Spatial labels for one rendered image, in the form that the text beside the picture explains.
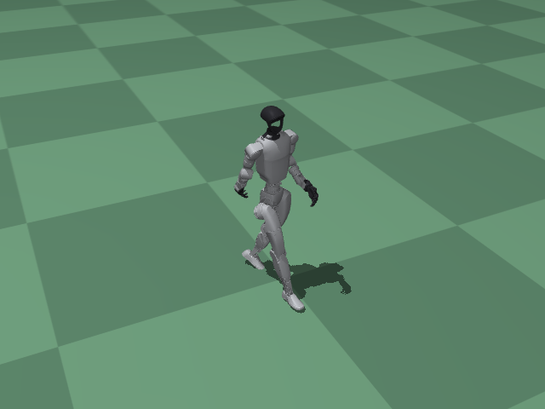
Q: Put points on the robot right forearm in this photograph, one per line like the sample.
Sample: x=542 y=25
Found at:
x=240 y=183

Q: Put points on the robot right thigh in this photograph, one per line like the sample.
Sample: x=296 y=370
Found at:
x=266 y=211

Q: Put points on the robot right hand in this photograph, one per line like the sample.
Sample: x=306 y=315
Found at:
x=241 y=192

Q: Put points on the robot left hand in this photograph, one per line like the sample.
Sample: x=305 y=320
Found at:
x=312 y=192

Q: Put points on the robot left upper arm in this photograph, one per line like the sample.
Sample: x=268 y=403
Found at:
x=294 y=138

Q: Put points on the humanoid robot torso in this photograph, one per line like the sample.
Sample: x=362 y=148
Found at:
x=273 y=166

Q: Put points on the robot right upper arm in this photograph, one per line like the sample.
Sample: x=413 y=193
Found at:
x=252 y=152

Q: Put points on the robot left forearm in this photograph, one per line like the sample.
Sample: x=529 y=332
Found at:
x=297 y=175

